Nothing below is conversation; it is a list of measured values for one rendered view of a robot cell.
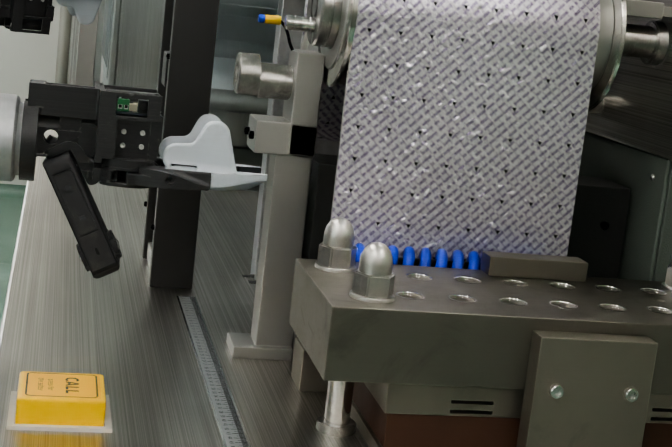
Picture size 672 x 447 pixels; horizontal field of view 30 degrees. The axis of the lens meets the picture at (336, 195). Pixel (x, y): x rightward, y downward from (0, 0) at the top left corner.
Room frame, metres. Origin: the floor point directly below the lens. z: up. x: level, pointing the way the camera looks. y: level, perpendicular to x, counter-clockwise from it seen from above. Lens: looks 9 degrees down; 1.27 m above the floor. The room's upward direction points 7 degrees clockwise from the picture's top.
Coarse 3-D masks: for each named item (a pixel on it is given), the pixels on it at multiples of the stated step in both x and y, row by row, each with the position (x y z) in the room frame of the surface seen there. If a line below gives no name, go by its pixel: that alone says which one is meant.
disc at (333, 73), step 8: (352, 0) 1.13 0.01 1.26; (352, 8) 1.12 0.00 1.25; (352, 16) 1.12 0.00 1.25; (352, 24) 1.12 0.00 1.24; (352, 32) 1.12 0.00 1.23; (344, 40) 1.14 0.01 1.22; (352, 40) 1.13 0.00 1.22; (320, 48) 1.24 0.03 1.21; (344, 48) 1.14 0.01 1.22; (344, 56) 1.13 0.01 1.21; (336, 64) 1.16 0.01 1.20; (344, 64) 1.14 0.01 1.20; (328, 72) 1.19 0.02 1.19; (336, 72) 1.16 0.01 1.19; (328, 80) 1.19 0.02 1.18; (336, 80) 1.16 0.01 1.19
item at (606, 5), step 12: (348, 0) 1.14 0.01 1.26; (600, 0) 1.20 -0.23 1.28; (600, 12) 1.20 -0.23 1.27; (612, 12) 1.20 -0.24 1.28; (600, 24) 1.19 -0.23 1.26; (612, 24) 1.20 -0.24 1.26; (600, 36) 1.19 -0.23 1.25; (612, 36) 1.20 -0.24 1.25; (324, 48) 1.21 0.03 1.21; (336, 48) 1.16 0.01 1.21; (600, 48) 1.19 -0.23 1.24; (336, 60) 1.16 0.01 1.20; (348, 60) 1.16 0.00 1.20; (600, 60) 1.20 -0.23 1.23; (600, 72) 1.20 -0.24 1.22
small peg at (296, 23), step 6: (288, 18) 1.17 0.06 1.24; (294, 18) 1.17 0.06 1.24; (300, 18) 1.17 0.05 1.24; (306, 18) 1.17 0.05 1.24; (312, 18) 1.17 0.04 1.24; (288, 24) 1.16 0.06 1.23; (294, 24) 1.17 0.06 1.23; (300, 24) 1.17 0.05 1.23; (306, 24) 1.17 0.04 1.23; (312, 24) 1.17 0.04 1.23; (294, 30) 1.17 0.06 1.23; (306, 30) 1.17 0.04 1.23; (312, 30) 1.17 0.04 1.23
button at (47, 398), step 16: (32, 384) 0.98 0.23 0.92; (48, 384) 0.98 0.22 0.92; (64, 384) 0.99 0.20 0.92; (80, 384) 0.99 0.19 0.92; (96, 384) 1.00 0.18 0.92; (16, 400) 0.95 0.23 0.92; (32, 400) 0.95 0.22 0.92; (48, 400) 0.95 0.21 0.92; (64, 400) 0.95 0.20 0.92; (80, 400) 0.96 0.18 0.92; (96, 400) 0.96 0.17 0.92; (16, 416) 0.95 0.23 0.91; (32, 416) 0.95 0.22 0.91; (48, 416) 0.95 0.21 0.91; (64, 416) 0.95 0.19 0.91; (80, 416) 0.96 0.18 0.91; (96, 416) 0.96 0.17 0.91
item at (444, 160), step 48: (384, 96) 1.14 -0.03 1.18; (432, 96) 1.15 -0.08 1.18; (480, 96) 1.16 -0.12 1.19; (528, 96) 1.17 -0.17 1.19; (576, 96) 1.18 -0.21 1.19; (384, 144) 1.14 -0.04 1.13; (432, 144) 1.15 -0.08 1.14; (480, 144) 1.16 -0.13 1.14; (528, 144) 1.17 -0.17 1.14; (576, 144) 1.18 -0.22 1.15; (336, 192) 1.13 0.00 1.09; (384, 192) 1.14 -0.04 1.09; (432, 192) 1.15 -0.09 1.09; (480, 192) 1.16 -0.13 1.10; (528, 192) 1.17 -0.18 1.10; (384, 240) 1.14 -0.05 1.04; (432, 240) 1.16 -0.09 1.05; (480, 240) 1.17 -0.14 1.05; (528, 240) 1.18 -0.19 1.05
